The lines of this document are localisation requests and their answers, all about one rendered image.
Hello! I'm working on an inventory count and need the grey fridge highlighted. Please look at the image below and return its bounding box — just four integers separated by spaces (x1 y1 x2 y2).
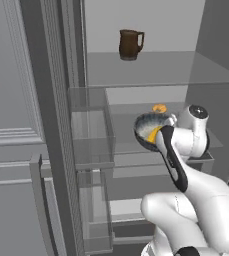
82 0 229 256

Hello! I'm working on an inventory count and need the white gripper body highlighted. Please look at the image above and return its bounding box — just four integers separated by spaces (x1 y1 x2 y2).
167 113 179 129

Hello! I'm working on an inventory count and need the grey panelled cupboard door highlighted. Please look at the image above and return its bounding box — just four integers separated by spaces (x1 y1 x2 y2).
0 0 69 256

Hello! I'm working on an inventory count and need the glass fridge shelf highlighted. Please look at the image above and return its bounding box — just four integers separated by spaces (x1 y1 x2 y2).
106 101 225 157
85 50 229 89

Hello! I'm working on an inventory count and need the brown jug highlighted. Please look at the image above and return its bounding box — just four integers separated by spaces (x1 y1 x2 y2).
118 29 146 62

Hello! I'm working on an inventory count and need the orange round food item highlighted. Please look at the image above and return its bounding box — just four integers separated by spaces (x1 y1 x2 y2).
151 103 168 114

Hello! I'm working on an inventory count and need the yellow corn cob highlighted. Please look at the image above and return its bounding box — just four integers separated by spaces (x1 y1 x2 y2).
146 125 163 145

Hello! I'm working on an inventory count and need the dark grey bowl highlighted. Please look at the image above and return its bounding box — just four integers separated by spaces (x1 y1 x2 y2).
133 112 174 153

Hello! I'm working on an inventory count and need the grey bar door handle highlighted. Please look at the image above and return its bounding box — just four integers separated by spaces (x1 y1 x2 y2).
28 153 60 256

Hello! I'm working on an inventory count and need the clear fridge door bin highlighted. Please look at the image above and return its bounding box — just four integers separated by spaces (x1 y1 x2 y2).
67 86 117 171
77 169 116 255

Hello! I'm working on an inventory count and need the grey fridge door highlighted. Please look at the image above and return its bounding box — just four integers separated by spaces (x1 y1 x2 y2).
19 0 118 256

